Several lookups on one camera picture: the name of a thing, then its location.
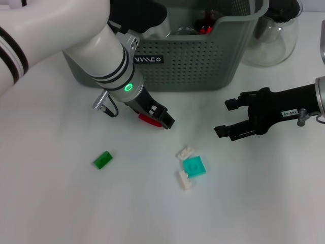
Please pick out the white notched toy brick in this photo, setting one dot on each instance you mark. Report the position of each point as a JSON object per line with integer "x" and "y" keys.
{"x": 184, "y": 181}

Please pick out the right gripper silver fitting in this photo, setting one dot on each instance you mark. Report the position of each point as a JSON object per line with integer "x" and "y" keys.
{"x": 302, "y": 117}

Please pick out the teal square toy brick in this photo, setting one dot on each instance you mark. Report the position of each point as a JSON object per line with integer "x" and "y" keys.
{"x": 194, "y": 166}

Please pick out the glass carafe with black lid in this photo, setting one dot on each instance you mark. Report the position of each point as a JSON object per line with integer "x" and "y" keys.
{"x": 274, "y": 43}

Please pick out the glass teacup with black sleeve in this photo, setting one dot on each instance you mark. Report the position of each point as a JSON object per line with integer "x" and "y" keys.
{"x": 185, "y": 31}
{"x": 200, "y": 21}

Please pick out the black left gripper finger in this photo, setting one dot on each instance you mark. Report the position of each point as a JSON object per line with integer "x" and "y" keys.
{"x": 134, "y": 109}
{"x": 167, "y": 121}

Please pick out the green rectangular toy brick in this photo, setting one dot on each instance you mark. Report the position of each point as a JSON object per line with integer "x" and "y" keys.
{"x": 102, "y": 160}

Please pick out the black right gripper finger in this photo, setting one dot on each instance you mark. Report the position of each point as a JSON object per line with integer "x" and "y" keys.
{"x": 232, "y": 104}
{"x": 222, "y": 130}

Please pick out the grey-green perforated storage bin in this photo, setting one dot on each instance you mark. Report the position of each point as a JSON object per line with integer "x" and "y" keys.
{"x": 190, "y": 63}

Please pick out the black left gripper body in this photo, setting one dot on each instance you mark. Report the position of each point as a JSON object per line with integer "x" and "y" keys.
{"x": 146, "y": 104}

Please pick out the dark red toy brick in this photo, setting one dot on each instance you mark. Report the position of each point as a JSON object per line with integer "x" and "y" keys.
{"x": 148, "y": 119}

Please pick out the white studded toy brick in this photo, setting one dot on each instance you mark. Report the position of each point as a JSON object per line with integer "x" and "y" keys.
{"x": 185, "y": 152}

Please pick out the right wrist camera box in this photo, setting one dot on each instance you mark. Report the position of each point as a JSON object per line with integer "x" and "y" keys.
{"x": 323, "y": 40}

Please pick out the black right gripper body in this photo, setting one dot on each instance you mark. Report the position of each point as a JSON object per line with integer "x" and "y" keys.
{"x": 276, "y": 106}

